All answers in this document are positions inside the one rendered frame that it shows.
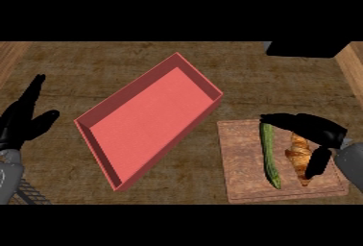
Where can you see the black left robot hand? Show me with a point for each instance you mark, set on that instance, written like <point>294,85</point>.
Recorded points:
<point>18,121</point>

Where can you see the golden brown croissant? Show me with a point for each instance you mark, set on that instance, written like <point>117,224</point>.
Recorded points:
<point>297,157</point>

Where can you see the long green squash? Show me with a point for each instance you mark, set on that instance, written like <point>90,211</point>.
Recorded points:
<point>270,157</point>

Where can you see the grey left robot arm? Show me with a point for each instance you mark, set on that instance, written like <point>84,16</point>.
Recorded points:
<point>8,177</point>

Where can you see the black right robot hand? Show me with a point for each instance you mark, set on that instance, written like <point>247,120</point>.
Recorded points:
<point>307,126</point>

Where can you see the wooden cutting board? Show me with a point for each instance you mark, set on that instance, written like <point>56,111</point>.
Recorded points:
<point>250,166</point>

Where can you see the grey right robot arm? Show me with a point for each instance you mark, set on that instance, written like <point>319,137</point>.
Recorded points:
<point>352,163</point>

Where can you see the black appliance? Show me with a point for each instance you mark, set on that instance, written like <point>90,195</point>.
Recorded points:
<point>304,48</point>

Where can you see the red shallow box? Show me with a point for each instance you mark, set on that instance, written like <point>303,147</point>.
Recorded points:
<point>151,118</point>

